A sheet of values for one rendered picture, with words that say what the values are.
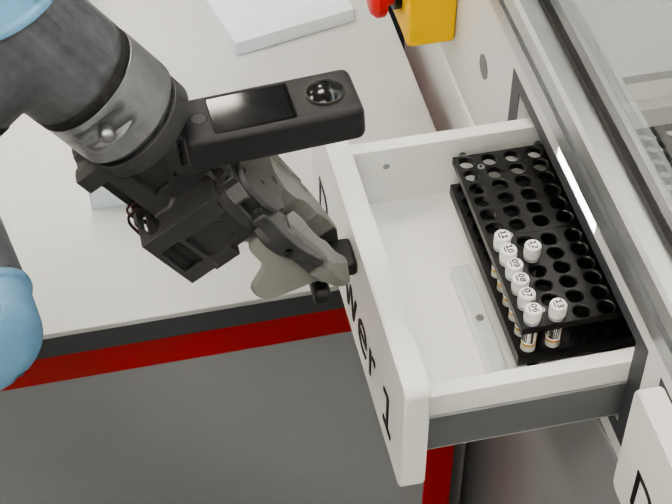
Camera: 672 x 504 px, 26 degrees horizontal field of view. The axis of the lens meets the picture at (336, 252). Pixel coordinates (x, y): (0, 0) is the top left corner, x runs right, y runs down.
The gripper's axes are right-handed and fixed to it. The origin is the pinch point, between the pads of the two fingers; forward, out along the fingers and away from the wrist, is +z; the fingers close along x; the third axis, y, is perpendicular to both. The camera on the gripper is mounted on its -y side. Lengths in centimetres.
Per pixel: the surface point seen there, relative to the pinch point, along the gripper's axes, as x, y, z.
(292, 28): -42.7, 4.0, 14.3
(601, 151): 1.9, -19.0, 3.9
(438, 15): -29.4, -10.4, 12.3
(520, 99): -12.9, -14.2, 10.2
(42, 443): -11.2, 38.0, 11.4
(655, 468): 21.7, -12.1, 9.9
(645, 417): 19.1, -13.2, 8.3
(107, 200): -23.4, 20.9, 3.0
